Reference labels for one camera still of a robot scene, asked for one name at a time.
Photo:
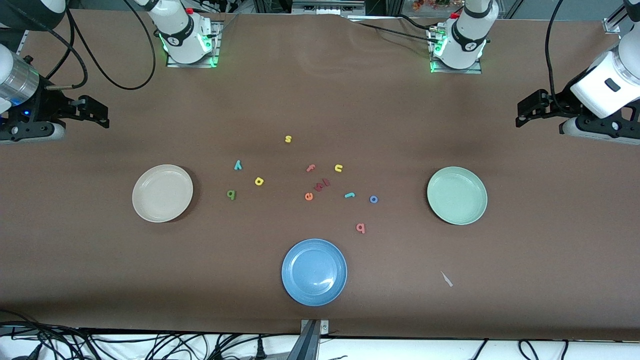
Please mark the beige plate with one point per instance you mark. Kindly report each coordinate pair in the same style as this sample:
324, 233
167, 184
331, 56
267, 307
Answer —
162, 193

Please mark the black power plug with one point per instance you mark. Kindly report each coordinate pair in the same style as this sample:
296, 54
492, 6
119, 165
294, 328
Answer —
260, 350

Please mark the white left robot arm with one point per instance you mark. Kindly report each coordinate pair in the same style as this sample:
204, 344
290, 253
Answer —
465, 40

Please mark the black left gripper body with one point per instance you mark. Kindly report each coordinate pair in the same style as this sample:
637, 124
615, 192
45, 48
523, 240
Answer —
561, 102

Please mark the green foam letter b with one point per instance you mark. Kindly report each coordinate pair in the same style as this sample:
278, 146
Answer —
231, 194

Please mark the metal frame bar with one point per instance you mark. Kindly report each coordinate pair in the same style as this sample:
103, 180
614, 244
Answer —
325, 7

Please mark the pink foam letter b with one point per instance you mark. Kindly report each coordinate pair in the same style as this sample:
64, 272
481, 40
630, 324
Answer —
360, 228

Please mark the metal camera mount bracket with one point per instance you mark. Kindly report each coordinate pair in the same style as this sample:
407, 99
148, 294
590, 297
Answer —
312, 340

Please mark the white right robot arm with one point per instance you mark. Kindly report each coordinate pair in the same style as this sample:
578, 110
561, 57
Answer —
180, 35

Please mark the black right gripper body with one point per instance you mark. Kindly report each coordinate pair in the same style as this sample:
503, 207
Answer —
47, 106

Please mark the aluminium frame profile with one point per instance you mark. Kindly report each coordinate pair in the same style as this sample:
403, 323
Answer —
614, 22
23, 45

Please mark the blue plate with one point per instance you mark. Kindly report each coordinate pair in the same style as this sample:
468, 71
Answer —
314, 272

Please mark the orange flowers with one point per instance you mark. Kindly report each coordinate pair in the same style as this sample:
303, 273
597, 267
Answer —
435, 4

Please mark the white paper scrap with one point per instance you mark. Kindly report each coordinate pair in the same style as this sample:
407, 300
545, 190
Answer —
446, 279

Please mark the dark red foam letter k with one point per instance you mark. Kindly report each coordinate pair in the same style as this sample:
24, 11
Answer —
318, 187

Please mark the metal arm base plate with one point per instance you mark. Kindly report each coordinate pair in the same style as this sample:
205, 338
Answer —
217, 40
455, 71

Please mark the light green plate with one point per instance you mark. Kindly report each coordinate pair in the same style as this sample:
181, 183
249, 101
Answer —
457, 195

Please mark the brown table cover sheet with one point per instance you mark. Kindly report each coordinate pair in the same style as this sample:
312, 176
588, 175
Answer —
320, 90

